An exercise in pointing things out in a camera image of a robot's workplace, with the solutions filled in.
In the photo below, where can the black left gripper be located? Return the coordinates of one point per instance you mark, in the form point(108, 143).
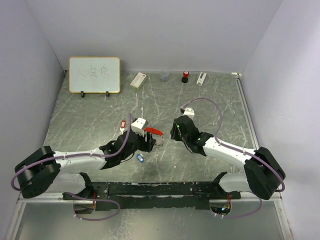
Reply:
point(150, 141)

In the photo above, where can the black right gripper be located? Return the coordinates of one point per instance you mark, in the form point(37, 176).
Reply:
point(173, 132)

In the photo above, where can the blue tagged key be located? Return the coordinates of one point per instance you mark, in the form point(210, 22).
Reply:
point(140, 158)

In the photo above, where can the red tagged key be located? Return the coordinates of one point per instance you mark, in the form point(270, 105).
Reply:
point(122, 126)

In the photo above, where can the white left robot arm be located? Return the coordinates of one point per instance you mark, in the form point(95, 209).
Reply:
point(48, 171)

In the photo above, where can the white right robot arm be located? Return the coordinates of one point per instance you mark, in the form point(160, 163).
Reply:
point(261, 173)

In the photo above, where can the red black stamp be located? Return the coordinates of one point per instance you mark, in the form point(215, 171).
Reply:
point(185, 77)

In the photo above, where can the white stapler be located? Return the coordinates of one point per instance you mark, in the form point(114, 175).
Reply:
point(201, 78)

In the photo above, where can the white cardboard box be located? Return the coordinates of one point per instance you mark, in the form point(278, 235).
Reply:
point(138, 80)

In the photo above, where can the clear jar of paperclips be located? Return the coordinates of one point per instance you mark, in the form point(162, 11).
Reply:
point(164, 75)

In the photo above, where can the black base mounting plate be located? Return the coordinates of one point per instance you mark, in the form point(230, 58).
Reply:
point(149, 195)

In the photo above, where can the black whiteboard stand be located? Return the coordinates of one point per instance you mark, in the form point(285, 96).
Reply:
point(82, 94)

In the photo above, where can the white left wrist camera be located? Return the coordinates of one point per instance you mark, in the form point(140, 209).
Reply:
point(139, 126)

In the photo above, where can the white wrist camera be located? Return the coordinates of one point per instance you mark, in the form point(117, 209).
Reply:
point(188, 112)
point(139, 126)

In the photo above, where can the aluminium rail frame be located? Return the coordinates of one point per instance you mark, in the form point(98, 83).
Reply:
point(79, 124)

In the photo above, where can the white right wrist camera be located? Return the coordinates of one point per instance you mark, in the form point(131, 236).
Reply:
point(188, 112)

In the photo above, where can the small whiteboard yellow frame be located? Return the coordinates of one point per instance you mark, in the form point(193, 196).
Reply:
point(94, 74)

